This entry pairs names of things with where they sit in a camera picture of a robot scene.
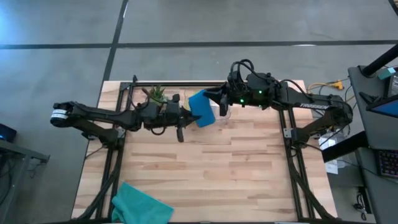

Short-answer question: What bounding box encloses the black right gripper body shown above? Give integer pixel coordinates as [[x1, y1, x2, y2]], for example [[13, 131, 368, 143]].
[[226, 81, 250, 108]]

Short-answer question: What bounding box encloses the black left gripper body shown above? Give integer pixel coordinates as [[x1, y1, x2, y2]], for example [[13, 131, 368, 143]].
[[164, 100, 191, 131]]

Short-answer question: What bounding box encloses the blue microfiber towel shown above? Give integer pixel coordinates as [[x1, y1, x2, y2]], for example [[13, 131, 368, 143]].
[[187, 89, 216, 129]]

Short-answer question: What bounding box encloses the teal microfiber towel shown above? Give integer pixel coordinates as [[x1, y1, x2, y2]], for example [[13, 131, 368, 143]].
[[111, 181, 175, 224]]

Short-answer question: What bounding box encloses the potted succulent plant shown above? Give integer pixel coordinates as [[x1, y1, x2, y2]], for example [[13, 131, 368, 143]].
[[142, 84, 171, 108]]

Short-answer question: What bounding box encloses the clear plastic box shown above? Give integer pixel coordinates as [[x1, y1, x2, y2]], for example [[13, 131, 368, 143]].
[[318, 131, 345, 151]]

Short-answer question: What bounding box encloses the black pole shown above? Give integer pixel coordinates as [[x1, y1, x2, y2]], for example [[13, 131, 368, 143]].
[[361, 43, 398, 77]]

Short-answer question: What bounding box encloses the teal box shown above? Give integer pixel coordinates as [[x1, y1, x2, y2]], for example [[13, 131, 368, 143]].
[[377, 67, 397, 80]]

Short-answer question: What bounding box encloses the blue lit screen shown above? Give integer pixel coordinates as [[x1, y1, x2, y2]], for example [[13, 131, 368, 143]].
[[369, 98, 398, 119]]

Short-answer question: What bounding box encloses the grey side desk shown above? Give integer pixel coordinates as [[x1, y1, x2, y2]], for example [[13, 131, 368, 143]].
[[347, 64, 398, 224]]

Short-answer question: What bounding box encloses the dark desk with legs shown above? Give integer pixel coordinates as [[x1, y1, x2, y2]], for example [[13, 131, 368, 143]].
[[0, 123, 51, 190]]

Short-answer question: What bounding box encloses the backlit keyboard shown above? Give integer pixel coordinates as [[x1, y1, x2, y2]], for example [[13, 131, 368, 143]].
[[375, 148, 398, 179]]

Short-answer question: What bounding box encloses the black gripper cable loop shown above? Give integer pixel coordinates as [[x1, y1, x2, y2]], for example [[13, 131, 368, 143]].
[[229, 58, 259, 83]]

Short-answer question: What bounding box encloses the yellow floor cable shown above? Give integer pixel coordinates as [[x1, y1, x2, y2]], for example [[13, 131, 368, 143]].
[[307, 80, 345, 94]]

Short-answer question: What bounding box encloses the black aluminium table frame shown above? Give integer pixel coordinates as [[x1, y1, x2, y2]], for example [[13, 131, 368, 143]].
[[74, 73, 343, 224]]

